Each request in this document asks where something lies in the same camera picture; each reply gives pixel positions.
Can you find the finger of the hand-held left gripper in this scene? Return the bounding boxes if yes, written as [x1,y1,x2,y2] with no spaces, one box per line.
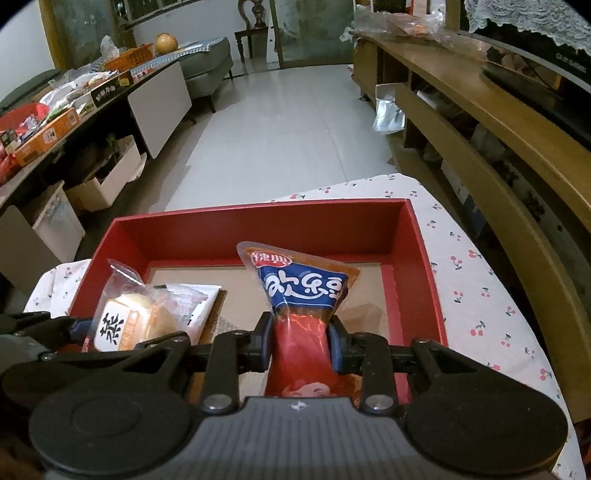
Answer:
[0,311,94,357]

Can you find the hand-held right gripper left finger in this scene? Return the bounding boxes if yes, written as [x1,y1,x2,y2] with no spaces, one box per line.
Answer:
[2,313,276,412]

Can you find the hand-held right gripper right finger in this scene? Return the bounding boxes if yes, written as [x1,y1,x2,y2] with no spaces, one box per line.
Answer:
[329,318,552,412]

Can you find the yellow cake packet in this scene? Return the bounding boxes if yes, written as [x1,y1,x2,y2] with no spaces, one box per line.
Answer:
[82,258,178,354]

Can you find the red blue snack packet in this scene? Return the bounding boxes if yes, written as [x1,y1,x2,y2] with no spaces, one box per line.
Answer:
[236,241,362,398]

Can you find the red cardboard box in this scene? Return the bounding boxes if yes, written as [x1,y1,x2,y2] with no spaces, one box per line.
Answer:
[69,198,450,408]

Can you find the white snack packet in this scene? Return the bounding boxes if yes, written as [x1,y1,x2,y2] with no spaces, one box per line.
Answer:
[147,282,223,346]

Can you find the white storage bin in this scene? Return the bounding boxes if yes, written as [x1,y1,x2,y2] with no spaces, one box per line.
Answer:
[32,180,86,264]

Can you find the white storage box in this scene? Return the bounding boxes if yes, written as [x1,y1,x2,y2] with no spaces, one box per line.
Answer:
[69,136,147,213]

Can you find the cherry print tablecloth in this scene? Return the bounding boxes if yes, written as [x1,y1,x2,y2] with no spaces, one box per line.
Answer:
[23,173,586,480]

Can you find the orange cardboard box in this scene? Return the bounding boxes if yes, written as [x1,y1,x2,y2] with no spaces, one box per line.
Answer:
[14,107,80,167]

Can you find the red plastic basin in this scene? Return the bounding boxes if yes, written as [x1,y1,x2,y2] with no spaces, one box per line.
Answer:
[0,104,51,134]

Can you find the grey coffee table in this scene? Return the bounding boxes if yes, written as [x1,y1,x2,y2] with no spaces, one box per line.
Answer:
[0,59,195,296]

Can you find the black snack box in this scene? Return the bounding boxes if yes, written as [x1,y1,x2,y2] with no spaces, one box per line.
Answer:
[90,74,134,109]

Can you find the pile of snack packets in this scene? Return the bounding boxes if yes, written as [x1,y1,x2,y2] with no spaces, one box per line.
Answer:
[44,65,122,117]

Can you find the silver foil bag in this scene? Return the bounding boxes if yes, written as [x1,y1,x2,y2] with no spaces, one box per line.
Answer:
[373,83,407,134]

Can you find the orange plastic basket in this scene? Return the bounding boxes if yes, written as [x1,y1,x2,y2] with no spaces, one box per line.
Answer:
[106,44,155,72]

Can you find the grey sofa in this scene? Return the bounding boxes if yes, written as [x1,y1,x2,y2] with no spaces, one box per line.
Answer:
[178,37,234,114]

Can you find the white plastic bag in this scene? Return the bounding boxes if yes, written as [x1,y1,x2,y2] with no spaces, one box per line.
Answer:
[100,36,122,62]

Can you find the wooden framed panel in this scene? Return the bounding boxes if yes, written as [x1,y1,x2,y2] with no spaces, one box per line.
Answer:
[39,0,136,70]

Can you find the yellow pomelo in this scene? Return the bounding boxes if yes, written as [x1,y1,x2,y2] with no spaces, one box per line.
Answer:
[154,33,180,55]

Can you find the wooden television cabinet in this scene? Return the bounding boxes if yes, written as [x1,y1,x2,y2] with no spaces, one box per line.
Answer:
[348,28,591,422]

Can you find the dark wooden chair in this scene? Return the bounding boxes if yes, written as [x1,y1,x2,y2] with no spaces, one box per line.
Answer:
[234,0,271,63]

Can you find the black television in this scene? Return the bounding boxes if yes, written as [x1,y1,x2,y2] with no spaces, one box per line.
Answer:
[466,18,591,153]

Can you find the clear plastic bags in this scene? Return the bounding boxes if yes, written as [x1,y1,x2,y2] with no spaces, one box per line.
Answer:
[342,8,448,41]

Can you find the white lace cloth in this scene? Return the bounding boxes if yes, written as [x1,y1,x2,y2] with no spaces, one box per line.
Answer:
[464,0,591,51]

